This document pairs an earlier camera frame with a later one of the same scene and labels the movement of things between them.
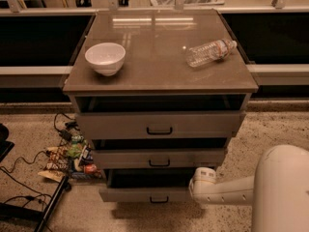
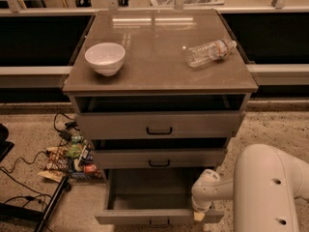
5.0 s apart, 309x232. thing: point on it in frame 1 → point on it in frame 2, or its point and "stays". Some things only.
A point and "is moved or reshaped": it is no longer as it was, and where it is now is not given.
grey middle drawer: x=158 y=159 stays
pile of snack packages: x=73 y=159 stays
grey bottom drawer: x=147 y=186 is moved or reshaped
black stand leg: x=64 y=186 stays
